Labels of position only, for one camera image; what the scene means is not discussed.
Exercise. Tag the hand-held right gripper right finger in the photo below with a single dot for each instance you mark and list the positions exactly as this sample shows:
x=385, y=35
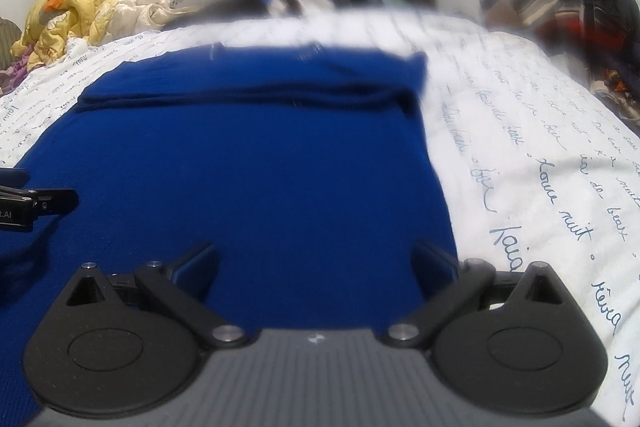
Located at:
x=434, y=268

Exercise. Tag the blue fleece garment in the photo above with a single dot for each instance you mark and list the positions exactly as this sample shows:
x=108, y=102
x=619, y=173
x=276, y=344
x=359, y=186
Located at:
x=260, y=167

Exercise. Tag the pile of mixed clothes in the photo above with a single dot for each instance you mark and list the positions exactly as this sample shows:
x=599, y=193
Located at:
x=585, y=7

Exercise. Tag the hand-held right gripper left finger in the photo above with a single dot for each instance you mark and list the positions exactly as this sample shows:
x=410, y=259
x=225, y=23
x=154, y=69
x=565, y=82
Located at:
x=196, y=269

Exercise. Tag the white script-printed bedsheet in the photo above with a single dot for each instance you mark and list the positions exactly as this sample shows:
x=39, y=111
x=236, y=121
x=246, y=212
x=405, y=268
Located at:
x=530, y=147

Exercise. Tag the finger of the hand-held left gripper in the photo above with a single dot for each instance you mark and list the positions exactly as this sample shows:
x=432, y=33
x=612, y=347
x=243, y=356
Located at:
x=56, y=201

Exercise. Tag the yellow quilt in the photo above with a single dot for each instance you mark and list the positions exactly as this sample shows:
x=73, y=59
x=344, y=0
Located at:
x=85, y=12

